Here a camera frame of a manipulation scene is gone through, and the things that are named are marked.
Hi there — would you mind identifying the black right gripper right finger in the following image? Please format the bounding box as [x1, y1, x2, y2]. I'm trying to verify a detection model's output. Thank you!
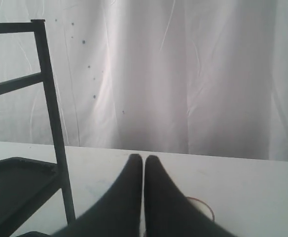
[144, 155, 233, 237]

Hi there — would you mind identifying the white backdrop curtain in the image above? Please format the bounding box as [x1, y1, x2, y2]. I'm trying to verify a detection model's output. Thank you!
[0, 0, 288, 161]

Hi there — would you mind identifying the black metal shelf rack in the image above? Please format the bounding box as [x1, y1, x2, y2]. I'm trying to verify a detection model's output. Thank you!
[0, 19, 76, 237]

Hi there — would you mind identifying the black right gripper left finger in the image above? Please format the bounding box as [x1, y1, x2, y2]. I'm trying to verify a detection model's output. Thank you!
[52, 154, 143, 237]

